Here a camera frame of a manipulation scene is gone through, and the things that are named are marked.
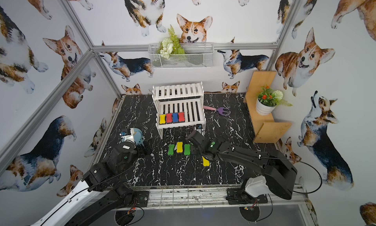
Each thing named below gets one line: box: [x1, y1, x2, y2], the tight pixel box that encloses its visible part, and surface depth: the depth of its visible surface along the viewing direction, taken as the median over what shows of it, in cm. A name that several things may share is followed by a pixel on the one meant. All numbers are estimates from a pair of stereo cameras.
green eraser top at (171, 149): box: [167, 143, 175, 156], surface depth 92 cm
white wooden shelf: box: [151, 81, 207, 140], surface depth 91 cm
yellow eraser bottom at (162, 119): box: [159, 113, 166, 125], surface depth 90 cm
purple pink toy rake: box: [203, 105, 230, 115], surface depth 115 cm
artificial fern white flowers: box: [157, 24, 186, 60], surface depth 82 cm
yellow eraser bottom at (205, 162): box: [201, 156, 211, 167], surface depth 86 cm
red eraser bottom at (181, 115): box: [178, 112, 186, 123], surface depth 91 cm
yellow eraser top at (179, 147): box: [176, 141, 184, 154], surface depth 93 cm
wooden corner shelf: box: [243, 70, 292, 144], surface depth 97 cm
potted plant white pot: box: [255, 84, 293, 116], surface depth 92 cm
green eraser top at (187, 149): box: [184, 143, 191, 156], surface depth 92 cm
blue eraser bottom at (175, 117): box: [172, 112, 179, 124], surface depth 90 cm
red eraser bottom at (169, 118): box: [165, 113, 173, 124], surface depth 90 cm
